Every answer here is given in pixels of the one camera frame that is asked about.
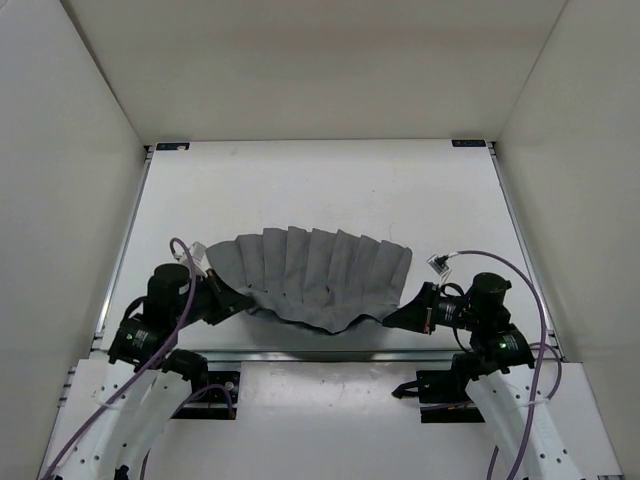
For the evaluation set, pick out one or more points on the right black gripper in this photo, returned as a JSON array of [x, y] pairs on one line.
[[420, 314]]

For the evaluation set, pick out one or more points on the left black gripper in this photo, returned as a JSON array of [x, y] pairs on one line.
[[229, 298]]

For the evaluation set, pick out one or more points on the grey pleated skirt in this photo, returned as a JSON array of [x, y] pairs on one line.
[[320, 280]]

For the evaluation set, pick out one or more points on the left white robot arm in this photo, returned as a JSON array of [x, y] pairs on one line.
[[148, 378]]

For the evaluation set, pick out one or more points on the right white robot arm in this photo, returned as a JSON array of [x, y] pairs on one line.
[[497, 375]]

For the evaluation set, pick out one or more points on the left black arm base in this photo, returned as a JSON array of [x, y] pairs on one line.
[[214, 394]]

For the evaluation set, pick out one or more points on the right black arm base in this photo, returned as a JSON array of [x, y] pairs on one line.
[[442, 393]]

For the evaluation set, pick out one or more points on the left corner label sticker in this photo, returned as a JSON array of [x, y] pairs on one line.
[[172, 146]]

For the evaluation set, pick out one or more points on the corner label sticker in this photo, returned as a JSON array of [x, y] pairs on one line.
[[468, 143], [172, 146]]

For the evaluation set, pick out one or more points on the right corner label sticker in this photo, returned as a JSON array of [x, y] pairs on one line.
[[468, 143]]

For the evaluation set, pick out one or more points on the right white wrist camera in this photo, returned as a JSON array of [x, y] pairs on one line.
[[439, 263]]

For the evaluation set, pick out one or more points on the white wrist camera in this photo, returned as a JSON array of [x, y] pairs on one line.
[[197, 251], [439, 263]]

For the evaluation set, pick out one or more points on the aluminium table front rail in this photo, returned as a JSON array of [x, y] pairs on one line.
[[419, 356]]

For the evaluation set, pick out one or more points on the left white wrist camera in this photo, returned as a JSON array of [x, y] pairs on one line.
[[197, 251]]

